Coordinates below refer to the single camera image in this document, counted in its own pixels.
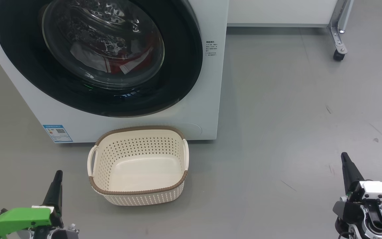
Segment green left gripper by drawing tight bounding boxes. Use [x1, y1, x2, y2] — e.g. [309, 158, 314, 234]
[0, 170, 79, 239]

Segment red shorts with white trim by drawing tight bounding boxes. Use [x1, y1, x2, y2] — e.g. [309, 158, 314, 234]
[106, 33, 155, 75]

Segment black round glass washer door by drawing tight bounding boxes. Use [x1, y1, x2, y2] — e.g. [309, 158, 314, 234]
[0, 0, 204, 118]

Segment cream perforated laundry basket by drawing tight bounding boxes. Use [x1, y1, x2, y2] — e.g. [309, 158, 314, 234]
[87, 125, 189, 206]

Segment white front-load washing machine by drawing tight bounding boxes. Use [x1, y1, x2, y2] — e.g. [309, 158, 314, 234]
[0, 0, 229, 144]

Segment stainless steel washing machine drum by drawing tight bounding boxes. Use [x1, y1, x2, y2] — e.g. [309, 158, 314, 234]
[42, 0, 165, 88]

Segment blue energy label sticker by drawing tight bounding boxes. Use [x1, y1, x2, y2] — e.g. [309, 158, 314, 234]
[42, 124, 73, 143]

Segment white board panel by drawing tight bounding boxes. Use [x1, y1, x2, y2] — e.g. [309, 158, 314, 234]
[227, 0, 339, 28]

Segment black printed text label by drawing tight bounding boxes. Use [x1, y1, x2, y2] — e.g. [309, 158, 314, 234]
[206, 40, 220, 57]

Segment silver metal frame leg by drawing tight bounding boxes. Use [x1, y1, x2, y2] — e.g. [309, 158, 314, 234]
[326, 0, 354, 55]

